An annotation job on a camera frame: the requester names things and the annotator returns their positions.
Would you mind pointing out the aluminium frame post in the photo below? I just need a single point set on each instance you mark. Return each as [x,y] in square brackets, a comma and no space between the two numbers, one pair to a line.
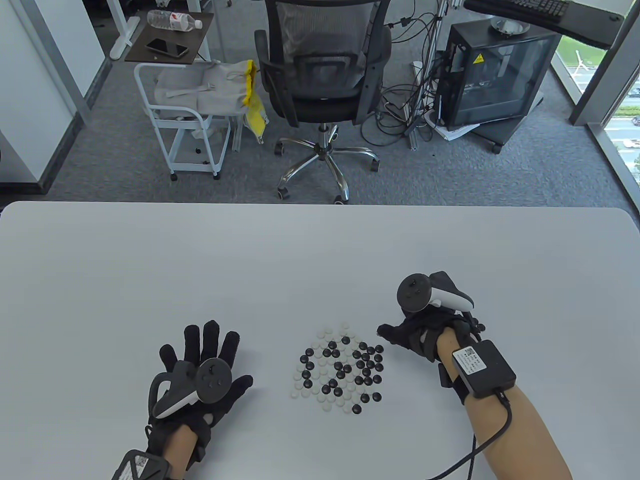
[442,6]

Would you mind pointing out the white metal cart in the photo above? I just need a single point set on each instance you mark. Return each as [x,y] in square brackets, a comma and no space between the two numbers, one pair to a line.
[170,116]

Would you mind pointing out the black smartphone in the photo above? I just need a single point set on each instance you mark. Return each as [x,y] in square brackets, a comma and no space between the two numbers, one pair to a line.
[167,47]

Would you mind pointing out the white papers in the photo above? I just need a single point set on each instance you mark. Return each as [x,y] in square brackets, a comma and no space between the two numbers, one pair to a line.
[452,134]

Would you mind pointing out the white power strip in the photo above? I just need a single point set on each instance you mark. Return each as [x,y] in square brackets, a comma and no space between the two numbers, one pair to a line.
[416,65]

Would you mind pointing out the black mesh office chair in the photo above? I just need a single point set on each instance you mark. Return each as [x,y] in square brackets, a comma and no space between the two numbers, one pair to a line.
[320,75]

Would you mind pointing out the black labelled wrist box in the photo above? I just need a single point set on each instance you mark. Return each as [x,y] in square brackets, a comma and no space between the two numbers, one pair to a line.
[485,370]

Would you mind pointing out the grey fabric bag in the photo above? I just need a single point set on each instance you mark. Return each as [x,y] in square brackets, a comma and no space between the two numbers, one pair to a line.
[215,90]

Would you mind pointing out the dark rolling computer stand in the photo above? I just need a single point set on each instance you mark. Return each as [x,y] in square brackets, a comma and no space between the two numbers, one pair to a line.
[500,132]

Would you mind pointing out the black keyboard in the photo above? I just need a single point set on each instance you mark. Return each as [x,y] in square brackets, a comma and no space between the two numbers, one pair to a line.
[530,7]

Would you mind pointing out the person's right forearm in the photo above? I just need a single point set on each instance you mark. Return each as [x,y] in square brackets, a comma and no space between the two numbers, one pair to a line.
[520,440]

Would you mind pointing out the black computer tower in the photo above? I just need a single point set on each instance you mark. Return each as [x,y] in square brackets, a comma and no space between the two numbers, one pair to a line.
[500,75]

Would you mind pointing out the black and white VR controller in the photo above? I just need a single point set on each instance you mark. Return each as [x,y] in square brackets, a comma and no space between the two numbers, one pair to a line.
[412,292]
[212,380]

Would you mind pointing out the person's left hand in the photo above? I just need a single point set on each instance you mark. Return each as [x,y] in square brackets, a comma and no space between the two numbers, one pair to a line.
[222,400]

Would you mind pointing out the white desk leg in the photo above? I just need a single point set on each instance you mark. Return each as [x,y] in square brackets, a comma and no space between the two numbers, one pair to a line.
[122,42]

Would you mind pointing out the pile of mixed go stones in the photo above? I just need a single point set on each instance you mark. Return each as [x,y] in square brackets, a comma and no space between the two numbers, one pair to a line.
[340,374]

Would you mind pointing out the person's right hand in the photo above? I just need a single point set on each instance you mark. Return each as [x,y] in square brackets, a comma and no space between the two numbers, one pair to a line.
[415,335]

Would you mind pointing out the silver bowl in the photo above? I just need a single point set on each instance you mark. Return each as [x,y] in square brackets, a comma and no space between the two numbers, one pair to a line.
[510,26]

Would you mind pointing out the clear plastic water bottle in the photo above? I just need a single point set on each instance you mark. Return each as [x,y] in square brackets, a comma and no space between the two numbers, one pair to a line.
[170,20]

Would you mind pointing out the black cross-braced wrist module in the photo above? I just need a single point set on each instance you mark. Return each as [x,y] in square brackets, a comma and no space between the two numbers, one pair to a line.
[142,467]

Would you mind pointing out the yellow plastic bag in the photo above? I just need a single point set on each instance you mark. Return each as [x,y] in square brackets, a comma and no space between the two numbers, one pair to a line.
[255,110]

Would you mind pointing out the brown side table top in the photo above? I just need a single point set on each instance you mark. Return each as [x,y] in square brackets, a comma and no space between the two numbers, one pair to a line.
[200,45]

